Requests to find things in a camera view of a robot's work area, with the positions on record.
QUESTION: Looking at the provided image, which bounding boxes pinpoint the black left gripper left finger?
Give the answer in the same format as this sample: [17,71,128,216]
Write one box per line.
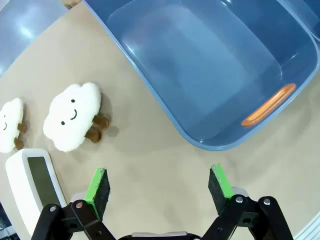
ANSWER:
[31,166,116,240]

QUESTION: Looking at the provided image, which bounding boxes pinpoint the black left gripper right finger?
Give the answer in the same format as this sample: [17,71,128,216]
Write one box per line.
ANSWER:
[199,163,294,240]

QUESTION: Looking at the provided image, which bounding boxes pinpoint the white digital clock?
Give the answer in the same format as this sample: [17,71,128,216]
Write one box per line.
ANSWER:
[5,148,68,237]

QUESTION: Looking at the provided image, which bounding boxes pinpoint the large white cloud plush toy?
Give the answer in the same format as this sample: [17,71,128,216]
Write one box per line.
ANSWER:
[42,82,111,153]

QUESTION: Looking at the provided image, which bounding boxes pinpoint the blue plastic basket orange handle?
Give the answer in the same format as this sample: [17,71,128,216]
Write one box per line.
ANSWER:
[81,0,320,152]

